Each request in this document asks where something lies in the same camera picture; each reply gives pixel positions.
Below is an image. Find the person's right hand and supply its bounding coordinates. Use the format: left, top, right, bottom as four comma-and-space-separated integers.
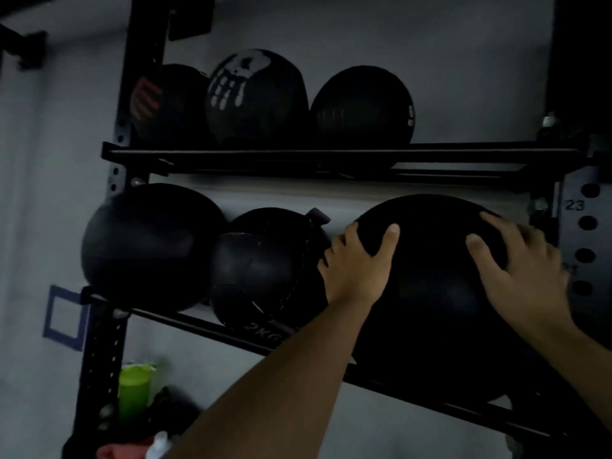
465, 210, 574, 330

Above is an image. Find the person's left hand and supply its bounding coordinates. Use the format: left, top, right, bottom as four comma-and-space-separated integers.
317, 222, 401, 309

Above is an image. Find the large plain black medicine ball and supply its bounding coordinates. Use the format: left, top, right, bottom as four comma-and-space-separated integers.
351, 193, 541, 402
80, 182, 230, 312

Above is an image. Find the stitched panel black medicine ball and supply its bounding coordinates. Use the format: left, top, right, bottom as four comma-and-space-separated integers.
208, 207, 333, 335

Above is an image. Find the small black slam ball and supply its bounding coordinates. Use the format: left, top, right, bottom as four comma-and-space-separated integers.
309, 65, 416, 150

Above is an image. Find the ball with white handprint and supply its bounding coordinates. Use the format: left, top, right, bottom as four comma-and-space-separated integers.
205, 48, 310, 149

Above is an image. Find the ball with red handprint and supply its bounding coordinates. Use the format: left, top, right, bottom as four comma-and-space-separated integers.
129, 63, 216, 149

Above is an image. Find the black steel storage rack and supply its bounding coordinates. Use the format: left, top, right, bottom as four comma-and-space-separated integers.
62, 0, 612, 459

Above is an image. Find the person's left forearm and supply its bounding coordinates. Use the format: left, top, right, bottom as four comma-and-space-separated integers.
164, 298, 374, 459

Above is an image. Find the green shaker bottle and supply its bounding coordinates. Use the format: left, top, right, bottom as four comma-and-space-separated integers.
117, 361, 157, 424

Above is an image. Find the red fabric item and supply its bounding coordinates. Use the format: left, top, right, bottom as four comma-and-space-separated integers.
95, 439, 154, 459

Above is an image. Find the black metal rig frame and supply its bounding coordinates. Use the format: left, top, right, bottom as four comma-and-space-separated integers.
0, 0, 68, 72

